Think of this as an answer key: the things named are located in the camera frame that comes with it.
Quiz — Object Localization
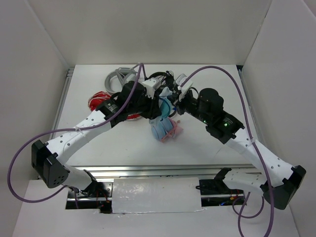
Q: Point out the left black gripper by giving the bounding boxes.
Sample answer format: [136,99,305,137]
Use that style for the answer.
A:
[127,89,161,119]

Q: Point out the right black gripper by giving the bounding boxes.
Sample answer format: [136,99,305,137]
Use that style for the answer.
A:
[167,89,210,124]

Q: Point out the teal cat ear headphones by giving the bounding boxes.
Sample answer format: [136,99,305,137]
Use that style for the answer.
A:
[158,87,175,121]

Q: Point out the blue headphone cable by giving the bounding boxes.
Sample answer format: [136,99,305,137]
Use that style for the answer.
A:
[160,97,177,118]

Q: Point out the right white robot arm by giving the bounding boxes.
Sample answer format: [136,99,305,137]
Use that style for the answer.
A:
[174,86,306,210]

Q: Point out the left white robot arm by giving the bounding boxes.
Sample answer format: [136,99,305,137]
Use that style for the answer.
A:
[32,79,162,197]

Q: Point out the red black headphones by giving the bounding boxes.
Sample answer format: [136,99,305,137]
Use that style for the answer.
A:
[127,114,141,121]

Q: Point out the blue pink cat headphones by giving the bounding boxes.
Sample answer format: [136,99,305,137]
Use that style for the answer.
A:
[149,117,183,143]

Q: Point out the black headphones upper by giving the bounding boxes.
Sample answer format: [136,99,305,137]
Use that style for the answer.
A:
[146,71,175,90]

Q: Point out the white grey headphones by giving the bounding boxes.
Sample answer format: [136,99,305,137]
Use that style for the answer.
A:
[104,64,139,95]

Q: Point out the folded red headphones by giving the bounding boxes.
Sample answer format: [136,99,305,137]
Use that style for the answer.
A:
[88,91,111,111]

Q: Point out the white foil covered plate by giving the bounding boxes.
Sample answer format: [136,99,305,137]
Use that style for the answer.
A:
[112,178,202,214]

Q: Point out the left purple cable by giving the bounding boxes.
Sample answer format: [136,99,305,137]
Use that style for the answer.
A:
[7,63,149,203]

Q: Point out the purple cable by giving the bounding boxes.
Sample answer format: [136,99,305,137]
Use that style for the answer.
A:
[180,66,275,237]
[7,63,149,203]

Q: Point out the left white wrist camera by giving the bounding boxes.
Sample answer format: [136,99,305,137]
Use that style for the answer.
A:
[142,79,159,99]

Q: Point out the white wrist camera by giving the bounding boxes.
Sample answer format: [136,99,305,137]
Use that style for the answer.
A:
[174,74,193,102]
[142,79,159,99]

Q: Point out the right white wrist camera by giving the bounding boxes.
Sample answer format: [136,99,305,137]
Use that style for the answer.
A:
[174,74,193,102]

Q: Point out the aluminium rail frame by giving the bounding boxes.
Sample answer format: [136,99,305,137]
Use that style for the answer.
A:
[37,164,247,198]

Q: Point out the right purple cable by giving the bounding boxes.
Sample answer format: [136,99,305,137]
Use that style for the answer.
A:
[180,66,275,237]

